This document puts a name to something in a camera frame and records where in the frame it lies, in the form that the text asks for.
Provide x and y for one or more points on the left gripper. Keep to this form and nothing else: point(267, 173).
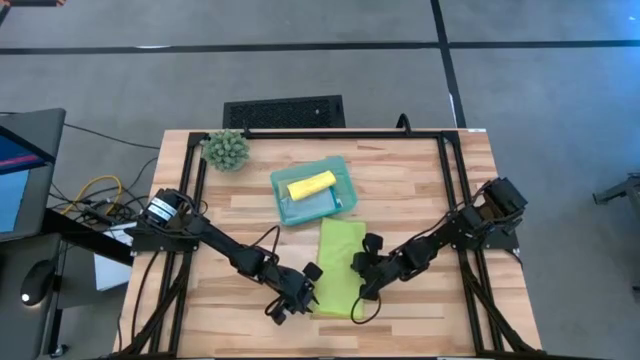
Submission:
point(295, 292)

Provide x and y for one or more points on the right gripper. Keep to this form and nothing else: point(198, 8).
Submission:
point(375, 272)

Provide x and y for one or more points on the lime green microfiber towel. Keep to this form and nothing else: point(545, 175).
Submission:
point(340, 260)

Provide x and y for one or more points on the light blue microfiber towel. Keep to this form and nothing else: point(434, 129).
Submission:
point(312, 207)

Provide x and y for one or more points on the teal translucent plastic tray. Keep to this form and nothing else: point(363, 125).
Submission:
point(347, 190)

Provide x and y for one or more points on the yellow microfiber towel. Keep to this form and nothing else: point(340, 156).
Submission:
point(312, 185)

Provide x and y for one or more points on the sage green microfiber towel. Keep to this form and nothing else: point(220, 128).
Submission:
point(287, 184)

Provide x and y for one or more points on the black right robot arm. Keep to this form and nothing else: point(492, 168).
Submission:
point(450, 235)

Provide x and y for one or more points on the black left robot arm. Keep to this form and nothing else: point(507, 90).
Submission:
point(225, 245)

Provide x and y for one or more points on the artificial green potted plant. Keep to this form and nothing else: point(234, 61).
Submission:
point(225, 150)

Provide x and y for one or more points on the black perforated computer case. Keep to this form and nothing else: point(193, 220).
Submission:
point(280, 112)

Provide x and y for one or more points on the white paper sheet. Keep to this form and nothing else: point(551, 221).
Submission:
point(112, 275)

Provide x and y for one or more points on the black computer mouse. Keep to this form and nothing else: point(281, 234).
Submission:
point(37, 282)

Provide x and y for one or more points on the black floor stand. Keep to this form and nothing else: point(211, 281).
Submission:
point(620, 190)

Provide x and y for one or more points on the dark grey side desk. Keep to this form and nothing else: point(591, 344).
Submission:
point(15, 330)

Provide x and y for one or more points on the grey computer monitor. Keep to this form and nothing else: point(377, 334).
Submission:
point(25, 165)

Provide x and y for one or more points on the dark bar with orange tip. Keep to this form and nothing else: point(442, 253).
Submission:
point(30, 2)

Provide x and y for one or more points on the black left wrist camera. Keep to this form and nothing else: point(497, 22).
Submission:
point(312, 271)

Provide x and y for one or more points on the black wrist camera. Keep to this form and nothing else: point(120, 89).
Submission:
point(312, 271)
point(372, 242)

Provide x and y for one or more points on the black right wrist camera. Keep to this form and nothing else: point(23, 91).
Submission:
point(372, 242)

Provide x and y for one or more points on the black aluminium table frame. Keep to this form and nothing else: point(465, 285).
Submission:
point(390, 134)

